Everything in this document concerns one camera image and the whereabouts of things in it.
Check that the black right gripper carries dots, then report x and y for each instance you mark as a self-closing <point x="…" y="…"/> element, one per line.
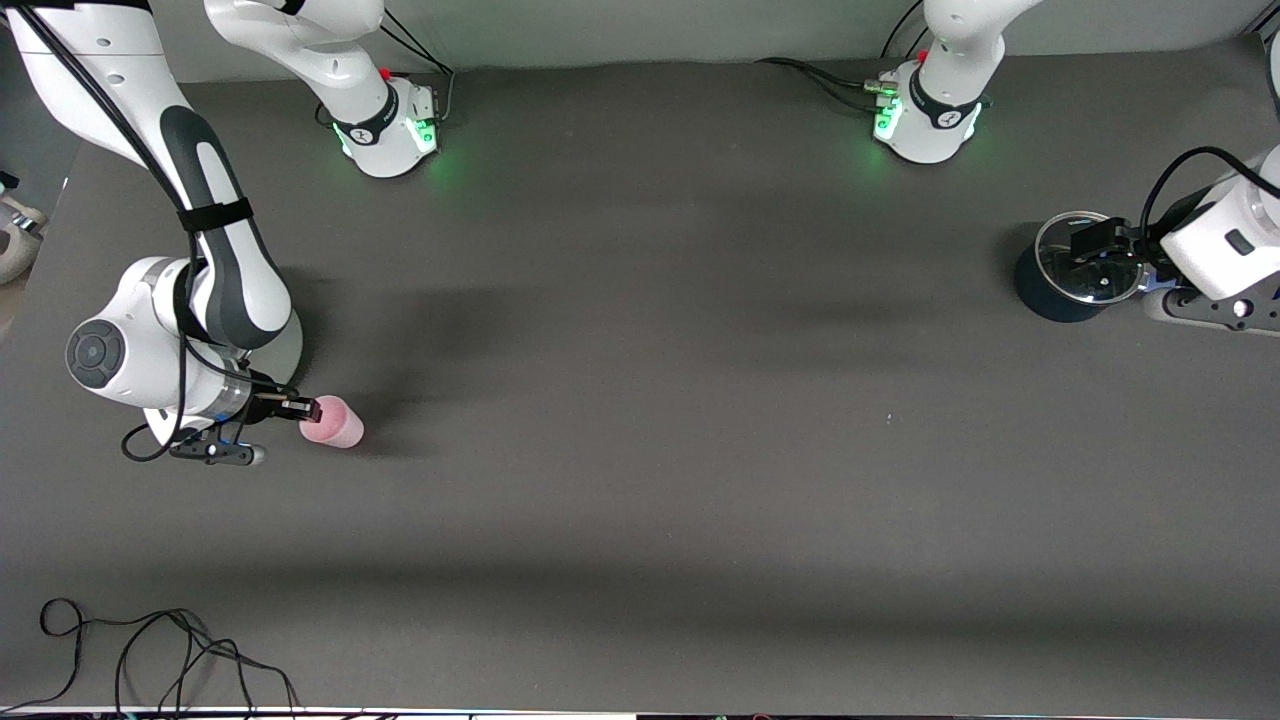
<point x="267" y="404"/>

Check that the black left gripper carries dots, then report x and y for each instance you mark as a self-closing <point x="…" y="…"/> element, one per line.
<point x="1148" y="249"/>

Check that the pink plastic cup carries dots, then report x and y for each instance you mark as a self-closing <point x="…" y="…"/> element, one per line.
<point x="338" y="425"/>

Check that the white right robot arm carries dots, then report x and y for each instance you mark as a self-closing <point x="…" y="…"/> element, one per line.
<point x="230" y="290"/>

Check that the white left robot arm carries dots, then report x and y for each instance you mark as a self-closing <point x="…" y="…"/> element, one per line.
<point x="950" y="60"/>

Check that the glass lid with blue knob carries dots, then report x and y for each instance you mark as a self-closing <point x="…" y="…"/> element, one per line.
<point x="1075" y="285"/>

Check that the pale green cooking pot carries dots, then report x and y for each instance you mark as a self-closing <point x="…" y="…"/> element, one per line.
<point x="290" y="350"/>

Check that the dark blue saucepan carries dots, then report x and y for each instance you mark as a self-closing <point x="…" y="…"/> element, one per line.
<point x="1040" y="300"/>

